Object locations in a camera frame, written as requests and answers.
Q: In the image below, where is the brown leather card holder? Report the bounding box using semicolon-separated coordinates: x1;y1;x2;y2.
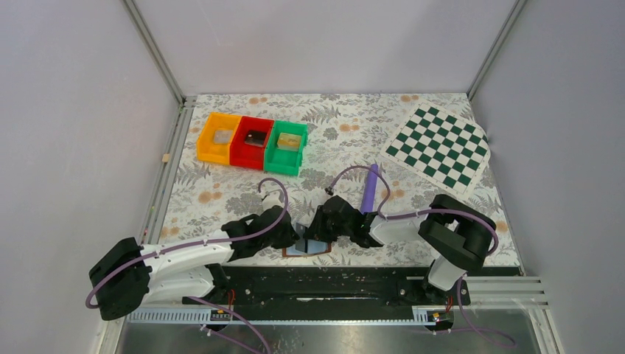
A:
282;223;332;258

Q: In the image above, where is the black credit card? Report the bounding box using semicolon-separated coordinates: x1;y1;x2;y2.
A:
244;130;267;148

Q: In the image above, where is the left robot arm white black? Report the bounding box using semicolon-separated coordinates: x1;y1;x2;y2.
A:
85;205;299;321

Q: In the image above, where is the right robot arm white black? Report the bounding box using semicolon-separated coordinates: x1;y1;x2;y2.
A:
303;194;499;304

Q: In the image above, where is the gold card in green bin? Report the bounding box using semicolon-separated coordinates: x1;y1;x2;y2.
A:
276;132;302;151

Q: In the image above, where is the grey card in yellow bin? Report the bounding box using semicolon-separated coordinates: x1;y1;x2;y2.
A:
212;129;234;145

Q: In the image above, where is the green plastic bin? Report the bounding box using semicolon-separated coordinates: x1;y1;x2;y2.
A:
263;120;308;176

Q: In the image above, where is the floral table mat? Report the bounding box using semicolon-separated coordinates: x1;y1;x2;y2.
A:
158;92;523;268

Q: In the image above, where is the red plastic bin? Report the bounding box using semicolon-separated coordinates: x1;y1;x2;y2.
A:
230;116;274;170

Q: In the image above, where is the yellow plastic bin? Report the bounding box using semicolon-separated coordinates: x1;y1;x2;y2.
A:
196;112;242;165

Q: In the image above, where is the green white checkered board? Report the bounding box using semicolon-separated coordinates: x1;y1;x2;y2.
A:
380;101;491;200

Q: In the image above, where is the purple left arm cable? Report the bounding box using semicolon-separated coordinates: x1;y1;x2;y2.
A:
85;178;290;310

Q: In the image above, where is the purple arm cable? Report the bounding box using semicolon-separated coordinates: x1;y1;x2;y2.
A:
324;165;519;349
85;178;290;310

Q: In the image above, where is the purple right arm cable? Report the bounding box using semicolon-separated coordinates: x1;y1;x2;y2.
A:
324;165;519;349

